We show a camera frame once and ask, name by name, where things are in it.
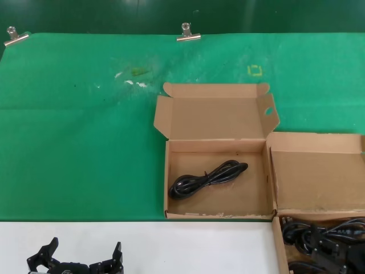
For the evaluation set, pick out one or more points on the cardboard box with hole flap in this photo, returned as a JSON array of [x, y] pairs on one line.
[[216, 205]]

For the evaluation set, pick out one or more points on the cardboard box with torn lid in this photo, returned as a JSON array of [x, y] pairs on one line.
[[313, 177]]

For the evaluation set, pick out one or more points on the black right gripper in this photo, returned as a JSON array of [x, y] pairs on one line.
[[353, 262]]

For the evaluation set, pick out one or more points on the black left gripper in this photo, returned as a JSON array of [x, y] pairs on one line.
[[68, 268]]

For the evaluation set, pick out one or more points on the green table mat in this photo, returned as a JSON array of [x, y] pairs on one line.
[[71, 142]]

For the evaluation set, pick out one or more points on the silver metal binder clip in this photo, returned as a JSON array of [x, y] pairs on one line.
[[14, 38], [188, 37]]

